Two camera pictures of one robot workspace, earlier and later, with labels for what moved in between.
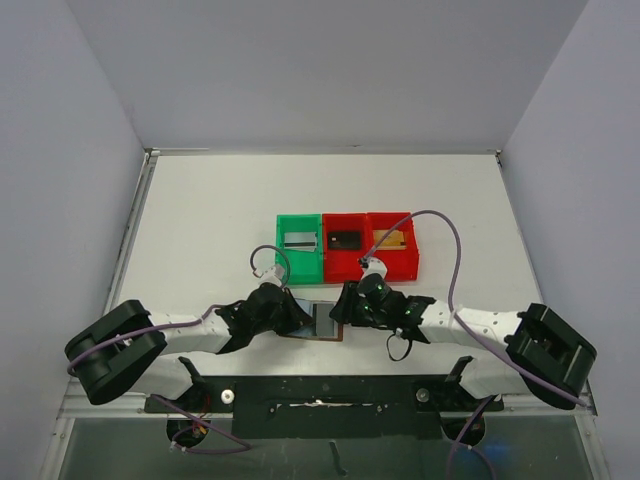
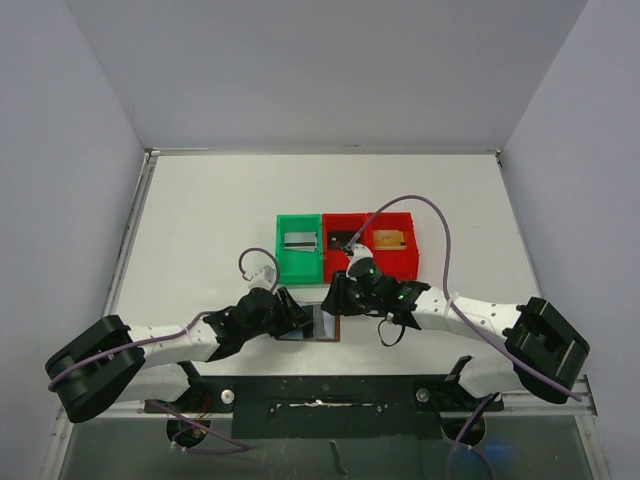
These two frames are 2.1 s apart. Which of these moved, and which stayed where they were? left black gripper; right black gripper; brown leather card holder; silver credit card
Moved: right black gripper
Stayed: brown leather card holder; left black gripper; silver credit card
